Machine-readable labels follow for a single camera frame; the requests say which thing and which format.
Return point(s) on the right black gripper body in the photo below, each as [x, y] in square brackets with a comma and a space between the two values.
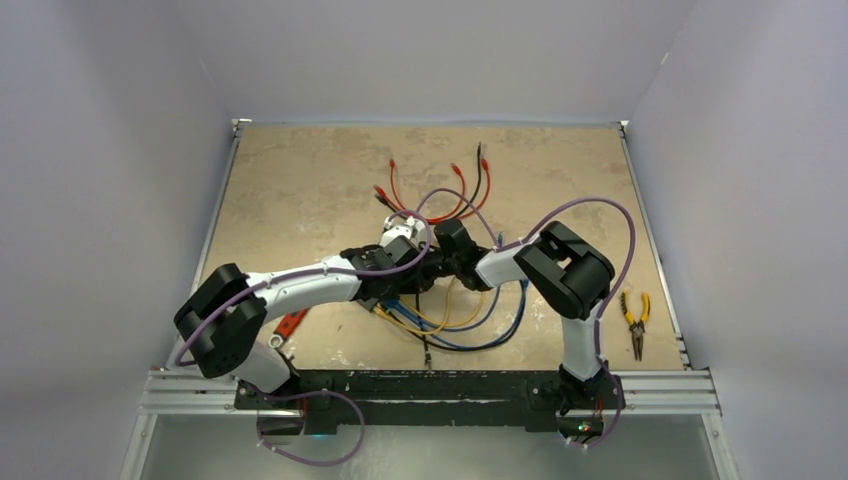
[441, 264]

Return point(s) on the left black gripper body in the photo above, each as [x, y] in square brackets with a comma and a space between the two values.
[390, 292]

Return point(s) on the black network switch box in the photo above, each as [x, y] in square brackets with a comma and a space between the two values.
[372, 306]

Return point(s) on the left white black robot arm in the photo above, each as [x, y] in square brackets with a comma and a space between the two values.
[221, 321]

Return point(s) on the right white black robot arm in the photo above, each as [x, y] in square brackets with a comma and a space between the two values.
[573, 278]

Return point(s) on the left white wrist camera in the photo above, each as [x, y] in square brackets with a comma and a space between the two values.
[410, 228]

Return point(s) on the red handled adjustable wrench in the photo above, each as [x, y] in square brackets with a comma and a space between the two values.
[286, 327]

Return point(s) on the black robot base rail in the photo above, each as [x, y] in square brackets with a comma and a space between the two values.
[539, 401]

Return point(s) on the yellow handled pliers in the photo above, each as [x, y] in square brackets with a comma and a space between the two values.
[636, 325]

